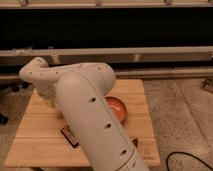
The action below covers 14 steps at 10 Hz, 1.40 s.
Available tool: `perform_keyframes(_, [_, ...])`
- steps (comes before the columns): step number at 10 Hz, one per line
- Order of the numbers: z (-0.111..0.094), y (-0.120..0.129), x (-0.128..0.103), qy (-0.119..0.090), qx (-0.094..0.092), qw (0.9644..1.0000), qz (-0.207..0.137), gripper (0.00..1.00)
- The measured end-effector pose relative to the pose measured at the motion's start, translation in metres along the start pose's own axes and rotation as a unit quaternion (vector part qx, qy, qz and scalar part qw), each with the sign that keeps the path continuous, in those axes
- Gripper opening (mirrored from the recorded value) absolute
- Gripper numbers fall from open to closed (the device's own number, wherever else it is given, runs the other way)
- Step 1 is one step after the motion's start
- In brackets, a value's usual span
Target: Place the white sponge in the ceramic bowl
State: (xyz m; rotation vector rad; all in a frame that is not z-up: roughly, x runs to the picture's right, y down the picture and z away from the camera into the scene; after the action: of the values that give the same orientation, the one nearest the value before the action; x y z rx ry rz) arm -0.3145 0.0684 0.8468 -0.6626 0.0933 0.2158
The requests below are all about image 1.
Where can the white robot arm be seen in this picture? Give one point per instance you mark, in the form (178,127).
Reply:
(80,91)

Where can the grey metal rail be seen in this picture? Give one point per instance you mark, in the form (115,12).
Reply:
(109,55)

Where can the wooden table board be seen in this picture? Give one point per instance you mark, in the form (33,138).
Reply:
(39,142)

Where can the brown oblong bar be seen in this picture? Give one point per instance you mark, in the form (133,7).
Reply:
(135,142)

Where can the orange ceramic bowl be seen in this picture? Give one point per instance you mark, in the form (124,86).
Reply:
(118,107)

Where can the dark red flat packet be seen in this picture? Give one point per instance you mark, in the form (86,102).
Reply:
(69,135)

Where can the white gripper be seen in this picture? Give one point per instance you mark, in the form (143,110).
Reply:
(49,98)

